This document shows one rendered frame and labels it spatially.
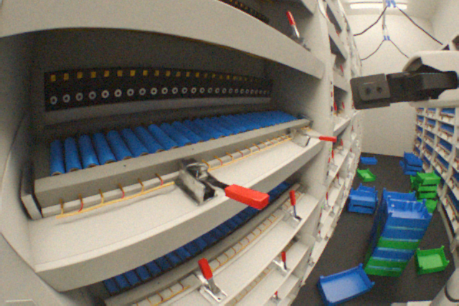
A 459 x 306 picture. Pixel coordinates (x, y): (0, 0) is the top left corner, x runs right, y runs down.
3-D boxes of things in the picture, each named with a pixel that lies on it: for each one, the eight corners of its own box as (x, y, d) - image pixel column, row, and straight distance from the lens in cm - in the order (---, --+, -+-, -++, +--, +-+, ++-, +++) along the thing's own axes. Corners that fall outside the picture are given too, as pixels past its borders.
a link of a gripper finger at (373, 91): (406, 70, 21) (349, 79, 21) (412, 64, 18) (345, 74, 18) (412, 103, 21) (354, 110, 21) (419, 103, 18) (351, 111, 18)
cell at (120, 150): (118, 141, 27) (135, 168, 22) (106, 143, 27) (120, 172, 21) (118, 129, 26) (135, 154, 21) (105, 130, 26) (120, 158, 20)
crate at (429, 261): (439, 253, 184) (443, 245, 179) (443, 270, 173) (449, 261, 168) (412, 256, 167) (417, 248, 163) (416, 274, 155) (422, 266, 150)
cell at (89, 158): (91, 146, 26) (102, 176, 21) (78, 148, 26) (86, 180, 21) (90, 133, 26) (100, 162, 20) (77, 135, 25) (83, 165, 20)
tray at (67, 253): (320, 150, 57) (333, 120, 55) (59, 292, 21) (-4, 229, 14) (265, 122, 63) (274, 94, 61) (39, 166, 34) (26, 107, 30)
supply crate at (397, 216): (421, 210, 139) (425, 198, 136) (427, 228, 124) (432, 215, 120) (384, 206, 131) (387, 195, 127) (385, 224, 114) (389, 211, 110)
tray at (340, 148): (346, 156, 129) (354, 137, 125) (321, 198, 73) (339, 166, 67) (319, 142, 130) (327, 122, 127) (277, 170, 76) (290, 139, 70)
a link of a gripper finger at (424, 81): (457, 76, 24) (420, 82, 25) (450, 67, 16) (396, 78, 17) (460, 87, 23) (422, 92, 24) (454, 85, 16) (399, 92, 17)
